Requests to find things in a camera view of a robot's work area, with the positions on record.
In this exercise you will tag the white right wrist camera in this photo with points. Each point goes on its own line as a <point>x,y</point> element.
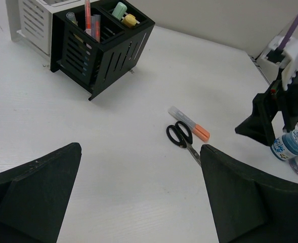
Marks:
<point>287,63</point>

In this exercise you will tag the white mesh double container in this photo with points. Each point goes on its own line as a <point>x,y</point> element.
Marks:
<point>31,20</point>

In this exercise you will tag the yellow highlighter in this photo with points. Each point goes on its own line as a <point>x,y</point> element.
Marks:
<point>129,20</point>

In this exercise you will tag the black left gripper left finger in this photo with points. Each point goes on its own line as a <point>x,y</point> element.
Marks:
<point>34,196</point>

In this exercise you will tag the black handled scissors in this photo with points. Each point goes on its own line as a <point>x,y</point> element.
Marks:
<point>180,135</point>

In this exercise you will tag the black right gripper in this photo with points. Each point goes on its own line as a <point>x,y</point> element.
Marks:
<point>258,126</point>

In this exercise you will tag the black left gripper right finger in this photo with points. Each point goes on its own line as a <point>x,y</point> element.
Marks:
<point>247,204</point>

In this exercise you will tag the green highlighter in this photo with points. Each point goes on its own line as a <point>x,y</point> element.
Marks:
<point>119,10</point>

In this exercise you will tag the orange highlighter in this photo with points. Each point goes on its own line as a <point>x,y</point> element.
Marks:
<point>195,128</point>

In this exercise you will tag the red-orange gel pen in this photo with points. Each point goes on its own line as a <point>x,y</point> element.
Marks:
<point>88,20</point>

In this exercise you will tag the black mesh double container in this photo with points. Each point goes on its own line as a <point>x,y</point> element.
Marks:
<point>97,65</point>

